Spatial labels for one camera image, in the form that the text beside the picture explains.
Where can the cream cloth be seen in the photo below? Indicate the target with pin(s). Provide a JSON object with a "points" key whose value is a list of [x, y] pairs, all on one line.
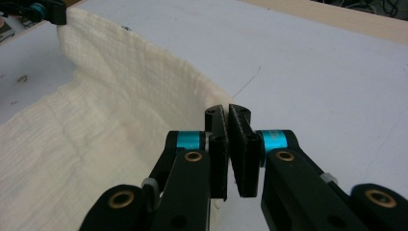
{"points": [[112, 112]]}

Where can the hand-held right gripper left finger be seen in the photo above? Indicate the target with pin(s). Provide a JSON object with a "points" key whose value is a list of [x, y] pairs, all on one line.
{"points": [[218, 154]]}

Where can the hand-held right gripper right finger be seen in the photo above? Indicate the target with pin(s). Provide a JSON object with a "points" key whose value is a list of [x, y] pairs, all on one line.
{"points": [[245, 160]]}

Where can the white foam board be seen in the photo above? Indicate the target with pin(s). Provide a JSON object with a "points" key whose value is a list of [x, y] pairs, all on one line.
{"points": [[320, 64]]}

